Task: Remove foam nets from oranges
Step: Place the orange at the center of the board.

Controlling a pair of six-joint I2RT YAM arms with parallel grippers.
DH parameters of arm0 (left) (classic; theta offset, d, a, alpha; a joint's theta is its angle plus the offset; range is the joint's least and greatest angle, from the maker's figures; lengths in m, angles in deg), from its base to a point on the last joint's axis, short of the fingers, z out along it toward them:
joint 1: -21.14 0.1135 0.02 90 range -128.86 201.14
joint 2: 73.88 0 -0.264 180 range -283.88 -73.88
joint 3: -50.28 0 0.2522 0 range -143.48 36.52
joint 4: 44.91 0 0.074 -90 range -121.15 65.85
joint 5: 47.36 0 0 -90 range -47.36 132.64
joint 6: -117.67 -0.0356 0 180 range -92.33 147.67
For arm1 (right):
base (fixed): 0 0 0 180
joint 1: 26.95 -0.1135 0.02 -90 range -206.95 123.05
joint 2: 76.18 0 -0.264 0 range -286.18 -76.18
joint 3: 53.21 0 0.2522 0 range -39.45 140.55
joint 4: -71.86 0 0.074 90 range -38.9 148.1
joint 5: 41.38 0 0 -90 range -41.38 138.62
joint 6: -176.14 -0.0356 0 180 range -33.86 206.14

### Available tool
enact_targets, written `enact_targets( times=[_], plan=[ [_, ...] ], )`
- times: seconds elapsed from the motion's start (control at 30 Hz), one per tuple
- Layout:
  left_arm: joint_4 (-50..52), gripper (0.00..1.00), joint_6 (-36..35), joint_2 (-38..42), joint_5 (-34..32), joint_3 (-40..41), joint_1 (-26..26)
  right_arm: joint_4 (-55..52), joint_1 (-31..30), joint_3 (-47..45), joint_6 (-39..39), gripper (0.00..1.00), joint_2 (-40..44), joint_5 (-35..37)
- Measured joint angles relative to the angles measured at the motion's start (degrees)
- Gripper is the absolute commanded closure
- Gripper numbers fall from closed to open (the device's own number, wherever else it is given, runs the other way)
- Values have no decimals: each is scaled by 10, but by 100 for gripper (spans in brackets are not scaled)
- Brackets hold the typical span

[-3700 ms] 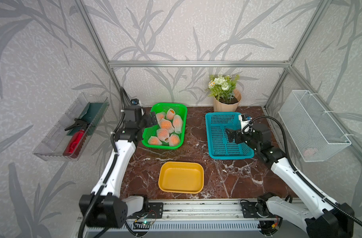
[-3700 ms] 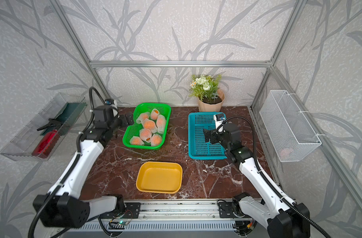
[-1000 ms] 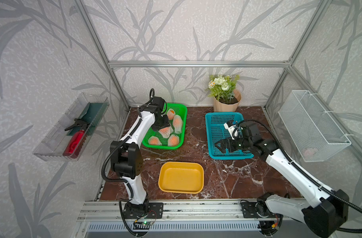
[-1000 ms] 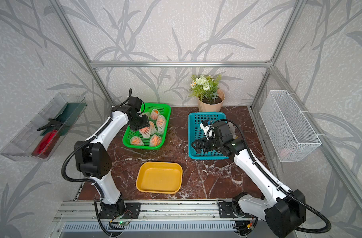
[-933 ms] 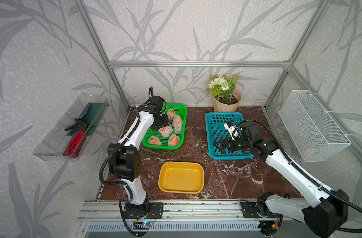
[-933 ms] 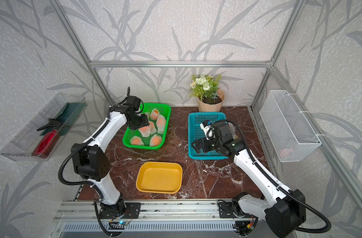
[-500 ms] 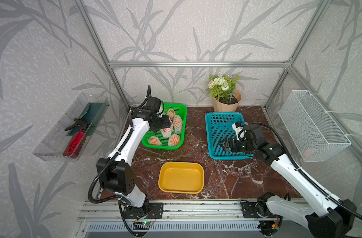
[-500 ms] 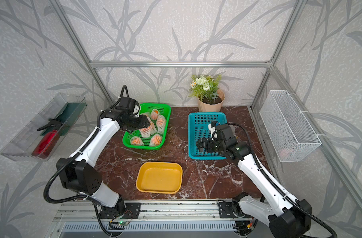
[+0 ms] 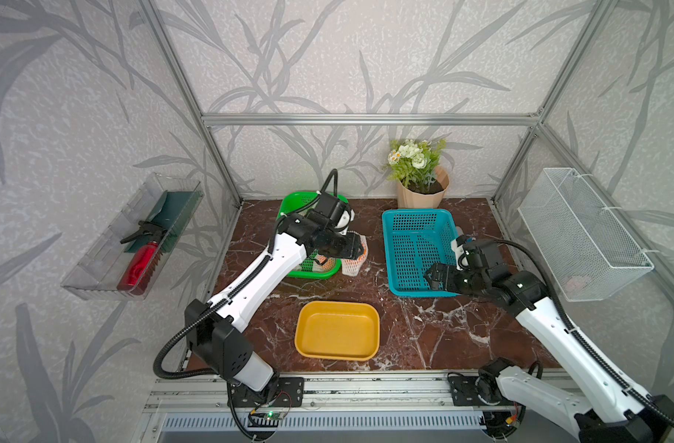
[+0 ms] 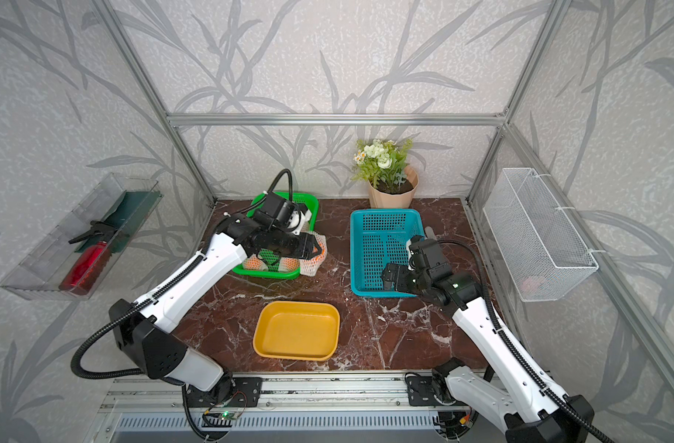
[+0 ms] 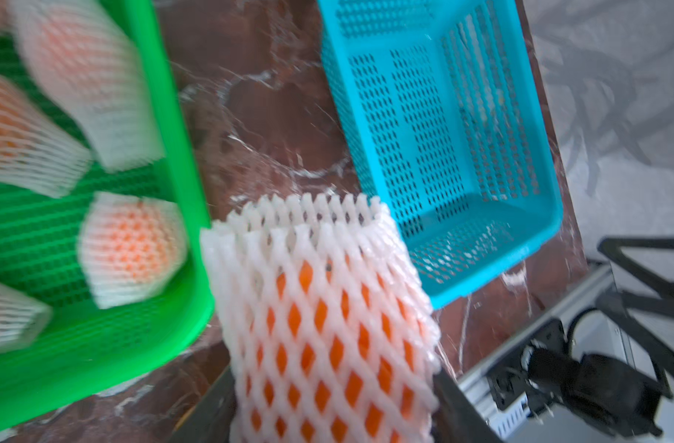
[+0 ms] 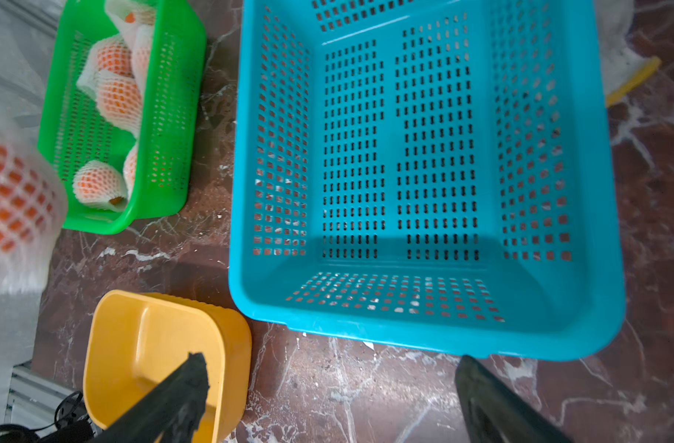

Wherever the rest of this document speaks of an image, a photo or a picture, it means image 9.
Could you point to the dark green dustpan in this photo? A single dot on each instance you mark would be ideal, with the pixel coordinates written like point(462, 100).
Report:
point(165, 214)

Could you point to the yellow plastic tray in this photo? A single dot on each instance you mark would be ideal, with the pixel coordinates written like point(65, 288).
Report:
point(335, 330)

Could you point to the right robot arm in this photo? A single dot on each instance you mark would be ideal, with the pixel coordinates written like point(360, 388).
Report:
point(612, 408)

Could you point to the green plastic basket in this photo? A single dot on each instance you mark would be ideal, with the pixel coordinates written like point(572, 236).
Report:
point(296, 203)

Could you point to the orange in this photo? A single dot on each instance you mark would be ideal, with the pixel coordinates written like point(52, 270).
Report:
point(323, 264)
point(351, 268)

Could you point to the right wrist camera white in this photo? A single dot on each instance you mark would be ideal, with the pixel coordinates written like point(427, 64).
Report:
point(461, 254)

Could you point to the clear plastic wall bin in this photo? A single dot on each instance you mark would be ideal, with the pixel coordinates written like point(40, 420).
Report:
point(124, 262)

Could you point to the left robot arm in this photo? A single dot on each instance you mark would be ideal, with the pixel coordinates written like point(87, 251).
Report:
point(214, 329)

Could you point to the white wire mesh basket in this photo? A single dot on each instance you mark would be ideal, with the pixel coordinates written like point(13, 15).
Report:
point(589, 252)

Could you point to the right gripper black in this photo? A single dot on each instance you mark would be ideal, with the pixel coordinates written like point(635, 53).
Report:
point(447, 284)

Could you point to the potted white flower plant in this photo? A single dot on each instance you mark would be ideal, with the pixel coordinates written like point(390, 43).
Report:
point(415, 166)

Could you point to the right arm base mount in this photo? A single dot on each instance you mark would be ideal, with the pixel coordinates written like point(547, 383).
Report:
point(464, 390)

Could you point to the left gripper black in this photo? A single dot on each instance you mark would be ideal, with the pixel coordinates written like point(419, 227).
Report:
point(352, 248)

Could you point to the aluminium front rail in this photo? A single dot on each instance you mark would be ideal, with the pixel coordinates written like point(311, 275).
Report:
point(416, 390)

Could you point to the red black spray bottle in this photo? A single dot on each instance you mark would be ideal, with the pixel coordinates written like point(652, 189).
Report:
point(136, 279)

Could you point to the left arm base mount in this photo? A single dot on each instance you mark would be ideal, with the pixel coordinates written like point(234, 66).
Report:
point(281, 392)

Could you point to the teal plastic basket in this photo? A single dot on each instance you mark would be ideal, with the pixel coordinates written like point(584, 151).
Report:
point(414, 240)

